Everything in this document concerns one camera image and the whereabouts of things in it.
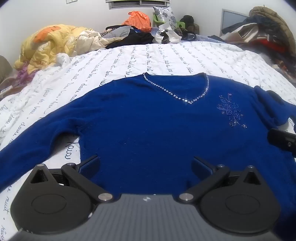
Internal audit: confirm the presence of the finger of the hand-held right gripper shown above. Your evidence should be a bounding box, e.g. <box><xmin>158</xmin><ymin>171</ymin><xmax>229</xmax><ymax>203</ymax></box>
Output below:
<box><xmin>268</xmin><ymin>128</ymin><xmax>296</xmax><ymax>158</ymax></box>

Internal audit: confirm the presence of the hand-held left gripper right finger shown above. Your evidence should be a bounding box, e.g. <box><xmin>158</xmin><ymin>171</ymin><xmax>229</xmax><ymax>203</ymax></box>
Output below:
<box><xmin>178</xmin><ymin>156</ymin><xmax>264</xmax><ymax>204</ymax></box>

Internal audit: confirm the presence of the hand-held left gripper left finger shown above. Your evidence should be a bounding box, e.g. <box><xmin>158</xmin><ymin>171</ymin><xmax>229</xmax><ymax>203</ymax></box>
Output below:
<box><xmin>30</xmin><ymin>156</ymin><xmax>114</xmax><ymax>204</ymax></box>

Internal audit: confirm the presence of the blue beaded sweater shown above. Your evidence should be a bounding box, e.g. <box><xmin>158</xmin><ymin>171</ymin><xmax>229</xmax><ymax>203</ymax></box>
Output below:
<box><xmin>0</xmin><ymin>72</ymin><xmax>296</xmax><ymax>241</ymax></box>

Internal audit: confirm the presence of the red garment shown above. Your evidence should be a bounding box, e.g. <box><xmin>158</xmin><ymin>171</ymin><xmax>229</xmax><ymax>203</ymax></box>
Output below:
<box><xmin>254</xmin><ymin>39</ymin><xmax>287</xmax><ymax>55</ymax></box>

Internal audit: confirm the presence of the purple cloth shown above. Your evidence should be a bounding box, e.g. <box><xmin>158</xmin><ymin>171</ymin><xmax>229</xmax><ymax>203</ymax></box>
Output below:
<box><xmin>16</xmin><ymin>67</ymin><xmax>37</xmax><ymax>81</ymax></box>

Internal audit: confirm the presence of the white script-printed bed sheet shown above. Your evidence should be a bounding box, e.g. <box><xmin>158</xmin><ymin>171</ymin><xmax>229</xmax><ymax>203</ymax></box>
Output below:
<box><xmin>0</xmin><ymin>41</ymin><xmax>296</xmax><ymax>241</ymax></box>

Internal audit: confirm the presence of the brown padded jacket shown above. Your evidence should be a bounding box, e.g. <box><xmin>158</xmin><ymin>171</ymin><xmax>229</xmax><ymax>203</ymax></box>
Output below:
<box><xmin>249</xmin><ymin>6</ymin><xmax>294</xmax><ymax>50</ymax></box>

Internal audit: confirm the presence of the dark navy garment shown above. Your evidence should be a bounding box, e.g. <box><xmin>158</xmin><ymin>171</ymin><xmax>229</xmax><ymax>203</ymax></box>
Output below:
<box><xmin>222</xmin><ymin>16</ymin><xmax>278</xmax><ymax>33</ymax></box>

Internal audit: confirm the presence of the yellow quilt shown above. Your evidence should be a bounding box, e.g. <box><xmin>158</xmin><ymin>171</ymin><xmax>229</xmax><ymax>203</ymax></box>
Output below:
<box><xmin>14</xmin><ymin>24</ymin><xmax>109</xmax><ymax>75</ymax></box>

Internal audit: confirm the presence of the grey framed panel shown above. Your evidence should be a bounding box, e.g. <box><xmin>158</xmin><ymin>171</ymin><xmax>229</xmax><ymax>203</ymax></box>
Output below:
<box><xmin>221</xmin><ymin>9</ymin><xmax>250</xmax><ymax>35</ymax></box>

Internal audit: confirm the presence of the black garment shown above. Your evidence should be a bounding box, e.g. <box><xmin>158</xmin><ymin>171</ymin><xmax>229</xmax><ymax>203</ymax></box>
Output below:
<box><xmin>111</xmin><ymin>29</ymin><xmax>154</xmax><ymax>47</ymax></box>

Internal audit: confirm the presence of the silver foil bag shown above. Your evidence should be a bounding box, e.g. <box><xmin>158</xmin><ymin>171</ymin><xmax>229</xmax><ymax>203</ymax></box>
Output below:
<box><xmin>153</xmin><ymin>23</ymin><xmax>182</xmax><ymax>44</ymax></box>

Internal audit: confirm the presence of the grey garment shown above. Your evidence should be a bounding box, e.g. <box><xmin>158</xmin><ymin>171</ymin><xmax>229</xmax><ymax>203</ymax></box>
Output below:
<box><xmin>102</xmin><ymin>25</ymin><xmax>137</xmax><ymax>39</ymax></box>

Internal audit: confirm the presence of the dark plush hat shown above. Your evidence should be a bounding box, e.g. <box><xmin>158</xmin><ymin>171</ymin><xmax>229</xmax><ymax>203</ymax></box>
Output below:
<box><xmin>180</xmin><ymin>15</ymin><xmax>200</xmax><ymax>35</ymax></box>

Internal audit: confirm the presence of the orange plastic bag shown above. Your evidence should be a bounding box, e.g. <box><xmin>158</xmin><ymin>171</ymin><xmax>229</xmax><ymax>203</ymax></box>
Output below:
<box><xmin>122</xmin><ymin>11</ymin><xmax>152</xmax><ymax>32</ymax></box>

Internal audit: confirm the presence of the blue floral white pillow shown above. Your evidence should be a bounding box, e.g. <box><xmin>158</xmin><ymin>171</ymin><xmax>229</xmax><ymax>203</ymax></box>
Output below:
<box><xmin>153</xmin><ymin>6</ymin><xmax>177</xmax><ymax>29</ymax></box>

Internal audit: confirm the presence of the grey window vent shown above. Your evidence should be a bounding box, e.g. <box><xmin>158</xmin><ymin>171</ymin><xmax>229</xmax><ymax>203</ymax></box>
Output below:
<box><xmin>106</xmin><ymin>0</ymin><xmax>167</xmax><ymax>10</ymax></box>

